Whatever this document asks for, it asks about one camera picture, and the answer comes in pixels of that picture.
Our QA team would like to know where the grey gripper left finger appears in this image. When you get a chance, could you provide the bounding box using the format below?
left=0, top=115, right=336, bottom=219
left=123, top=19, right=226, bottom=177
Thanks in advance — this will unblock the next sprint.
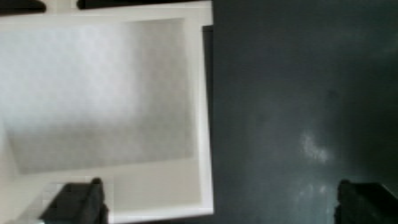
left=40, top=178, right=109, bottom=224

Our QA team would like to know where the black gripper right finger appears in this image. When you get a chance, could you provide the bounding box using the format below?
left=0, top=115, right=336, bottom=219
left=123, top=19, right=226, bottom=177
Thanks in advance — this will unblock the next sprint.
left=335, top=180, right=398, bottom=224

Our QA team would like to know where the white front drawer box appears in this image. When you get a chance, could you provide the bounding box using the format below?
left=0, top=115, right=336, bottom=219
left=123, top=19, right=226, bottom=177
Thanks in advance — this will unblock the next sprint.
left=0, top=0, right=216, bottom=224

